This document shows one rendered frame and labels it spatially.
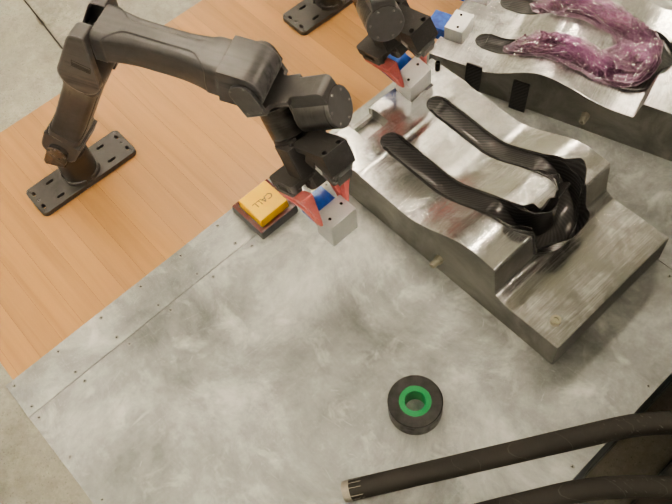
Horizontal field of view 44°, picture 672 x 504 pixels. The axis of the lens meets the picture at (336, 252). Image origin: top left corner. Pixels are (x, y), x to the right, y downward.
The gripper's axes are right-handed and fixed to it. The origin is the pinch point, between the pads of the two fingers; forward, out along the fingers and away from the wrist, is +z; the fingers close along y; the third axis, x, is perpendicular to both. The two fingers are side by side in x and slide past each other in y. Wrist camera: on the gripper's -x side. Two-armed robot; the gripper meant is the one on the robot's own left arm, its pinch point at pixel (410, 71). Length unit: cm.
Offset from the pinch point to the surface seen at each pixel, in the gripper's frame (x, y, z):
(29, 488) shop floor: 54, -117, 58
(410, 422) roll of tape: -37, -41, 15
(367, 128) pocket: 2.9, -10.6, 4.8
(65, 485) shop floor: 49, -110, 61
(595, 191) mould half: -31.5, 4.1, 16.2
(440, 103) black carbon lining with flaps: -3.2, 0.7, 6.9
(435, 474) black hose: -46, -44, 15
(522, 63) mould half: -5.7, 16.7, 11.5
